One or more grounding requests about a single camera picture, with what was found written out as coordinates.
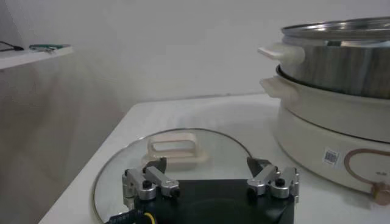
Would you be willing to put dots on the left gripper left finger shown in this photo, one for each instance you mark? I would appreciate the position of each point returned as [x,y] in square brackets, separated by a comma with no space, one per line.
[152,182]

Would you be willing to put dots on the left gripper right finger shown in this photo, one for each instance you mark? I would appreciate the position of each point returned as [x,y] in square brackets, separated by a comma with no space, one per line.
[274,179]

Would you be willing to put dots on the stainless steel steamer basket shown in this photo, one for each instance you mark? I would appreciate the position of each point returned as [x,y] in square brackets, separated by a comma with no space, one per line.
[335,67]

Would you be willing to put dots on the cream electric cooker base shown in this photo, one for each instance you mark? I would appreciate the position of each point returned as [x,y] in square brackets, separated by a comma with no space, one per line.
[320,121]

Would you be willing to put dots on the white side table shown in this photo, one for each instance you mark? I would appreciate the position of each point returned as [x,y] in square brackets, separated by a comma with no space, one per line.
[27,58]

